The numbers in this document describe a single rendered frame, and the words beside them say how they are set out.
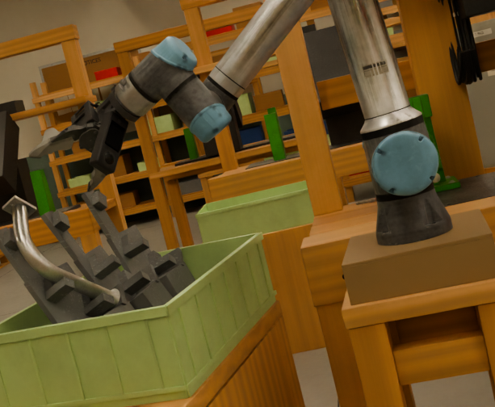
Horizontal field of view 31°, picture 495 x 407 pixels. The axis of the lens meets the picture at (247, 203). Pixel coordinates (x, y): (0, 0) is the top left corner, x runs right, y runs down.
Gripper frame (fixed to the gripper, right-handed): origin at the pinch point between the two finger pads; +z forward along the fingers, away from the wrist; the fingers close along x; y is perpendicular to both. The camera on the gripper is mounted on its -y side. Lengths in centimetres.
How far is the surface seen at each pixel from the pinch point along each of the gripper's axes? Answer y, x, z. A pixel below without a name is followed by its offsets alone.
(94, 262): -1.0, -20.3, 13.0
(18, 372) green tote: -27.3, -7.8, 24.8
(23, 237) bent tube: -7.1, 0.1, 11.2
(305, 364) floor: 109, -230, 82
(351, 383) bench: -15, -89, 0
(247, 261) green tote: -1.4, -48.2, -6.6
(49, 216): 6.6, -9.2, 13.2
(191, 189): 749, -596, 340
